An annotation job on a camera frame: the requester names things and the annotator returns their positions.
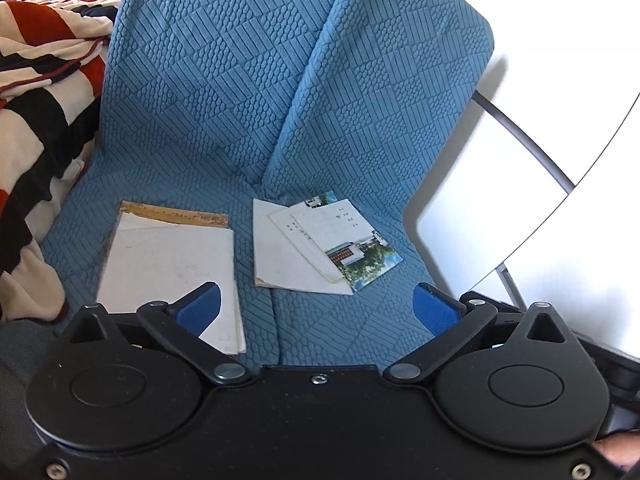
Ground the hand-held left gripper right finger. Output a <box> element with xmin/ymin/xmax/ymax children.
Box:
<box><xmin>384</xmin><ymin>282</ymin><xmax>583</xmax><ymax>385</ymax></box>

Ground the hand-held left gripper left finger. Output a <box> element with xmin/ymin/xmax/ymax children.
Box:
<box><xmin>52</xmin><ymin>281</ymin><xmax>252</xmax><ymax>387</ymax></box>

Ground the orange and white book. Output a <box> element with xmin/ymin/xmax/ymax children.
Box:
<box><xmin>95</xmin><ymin>210</ymin><xmax>247</xmax><ymax>357</ymax></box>

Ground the gold patterned book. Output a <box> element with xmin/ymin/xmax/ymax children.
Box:
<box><xmin>121</xmin><ymin>201</ymin><xmax>230</xmax><ymax>228</ymax></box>

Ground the white booklet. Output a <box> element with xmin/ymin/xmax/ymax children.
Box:
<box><xmin>251</xmin><ymin>198</ymin><xmax>355</xmax><ymax>296</ymax></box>

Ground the white leaflet with text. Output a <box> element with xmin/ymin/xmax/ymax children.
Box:
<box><xmin>268</xmin><ymin>207</ymin><xmax>341</xmax><ymax>283</ymax></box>

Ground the white leaflet with building photo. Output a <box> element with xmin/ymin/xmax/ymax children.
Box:
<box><xmin>291</xmin><ymin>199</ymin><xmax>404</xmax><ymax>293</ymax></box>

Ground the photo brochure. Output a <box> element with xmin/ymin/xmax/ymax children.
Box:
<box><xmin>304</xmin><ymin>190</ymin><xmax>338</xmax><ymax>209</ymax></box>

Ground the person's right hand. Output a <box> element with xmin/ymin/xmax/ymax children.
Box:
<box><xmin>592</xmin><ymin>430</ymin><xmax>640</xmax><ymax>473</ymax></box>

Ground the grey metal leg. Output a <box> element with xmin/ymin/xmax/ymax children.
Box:
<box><xmin>494</xmin><ymin>266</ymin><xmax>518</xmax><ymax>307</ymax></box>

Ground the white side panel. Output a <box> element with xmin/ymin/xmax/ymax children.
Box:
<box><xmin>405</xmin><ymin>55</ymin><xmax>576</xmax><ymax>306</ymax></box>

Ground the dark grey cloth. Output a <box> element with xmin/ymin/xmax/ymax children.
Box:
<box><xmin>0</xmin><ymin>320</ymin><xmax>71</xmax><ymax>411</ymax></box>

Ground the grey curved metal tube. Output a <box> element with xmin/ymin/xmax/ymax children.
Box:
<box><xmin>472</xmin><ymin>89</ymin><xmax>576</xmax><ymax>194</ymax></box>

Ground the blue quilted sofa cushion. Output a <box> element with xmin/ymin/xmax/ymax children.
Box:
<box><xmin>40</xmin><ymin>0</ymin><xmax>361</xmax><ymax>366</ymax></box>
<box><xmin>260</xmin><ymin>0</ymin><xmax>496</xmax><ymax>366</ymax></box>

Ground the red black white striped blanket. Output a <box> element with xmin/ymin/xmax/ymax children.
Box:
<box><xmin>0</xmin><ymin>0</ymin><xmax>133</xmax><ymax>321</ymax></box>

